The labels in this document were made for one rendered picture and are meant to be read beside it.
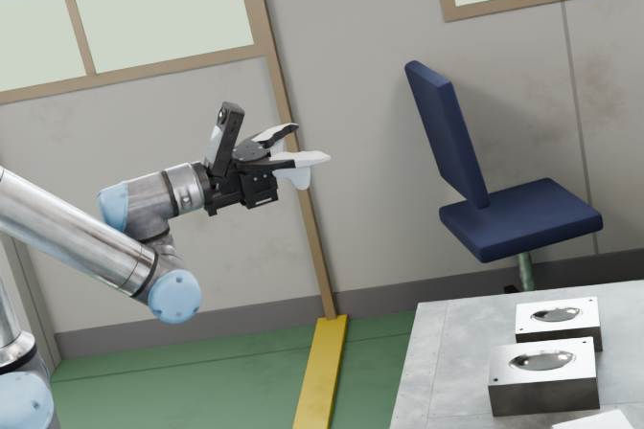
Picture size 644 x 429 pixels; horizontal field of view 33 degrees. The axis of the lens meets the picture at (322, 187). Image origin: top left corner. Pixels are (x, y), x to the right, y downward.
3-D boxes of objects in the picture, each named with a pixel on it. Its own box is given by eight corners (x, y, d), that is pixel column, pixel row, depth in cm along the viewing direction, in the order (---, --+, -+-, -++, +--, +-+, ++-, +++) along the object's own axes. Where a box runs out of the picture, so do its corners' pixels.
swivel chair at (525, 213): (606, 289, 415) (570, 30, 381) (624, 365, 362) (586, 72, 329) (451, 309, 427) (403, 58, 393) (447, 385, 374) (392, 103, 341)
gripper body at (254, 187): (268, 181, 177) (197, 203, 174) (259, 134, 173) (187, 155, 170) (283, 199, 170) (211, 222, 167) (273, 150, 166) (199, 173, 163)
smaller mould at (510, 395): (493, 417, 206) (487, 385, 203) (495, 375, 219) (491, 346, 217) (600, 409, 201) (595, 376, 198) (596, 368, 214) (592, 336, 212)
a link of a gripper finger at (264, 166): (302, 160, 168) (249, 161, 171) (300, 149, 167) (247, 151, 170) (293, 173, 164) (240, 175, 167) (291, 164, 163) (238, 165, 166)
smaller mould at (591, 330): (518, 359, 224) (515, 333, 222) (519, 328, 235) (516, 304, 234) (603, 351, 219) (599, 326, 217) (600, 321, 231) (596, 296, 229)
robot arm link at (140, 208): (105, 234, 169) (91, 184, 167) (172, 214, 172) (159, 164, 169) (113, 249, 162) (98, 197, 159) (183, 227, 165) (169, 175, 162)
